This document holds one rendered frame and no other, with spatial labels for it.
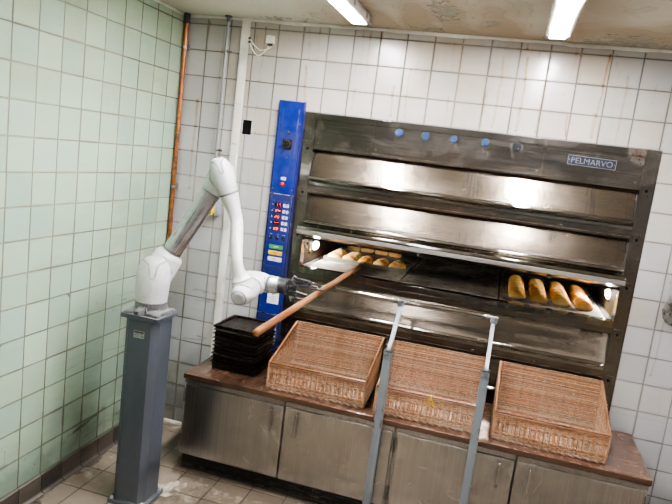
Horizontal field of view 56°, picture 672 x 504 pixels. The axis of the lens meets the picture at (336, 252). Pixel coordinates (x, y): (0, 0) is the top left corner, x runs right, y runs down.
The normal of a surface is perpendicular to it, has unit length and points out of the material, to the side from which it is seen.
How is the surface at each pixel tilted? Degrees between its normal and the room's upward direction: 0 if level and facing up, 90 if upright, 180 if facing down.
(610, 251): 70
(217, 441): 90
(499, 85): 90
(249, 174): 90
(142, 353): 90
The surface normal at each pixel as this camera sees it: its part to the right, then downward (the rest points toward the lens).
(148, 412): 0.50, 0.20
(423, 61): -0.26, 0.12
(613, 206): -0.21, -0.22
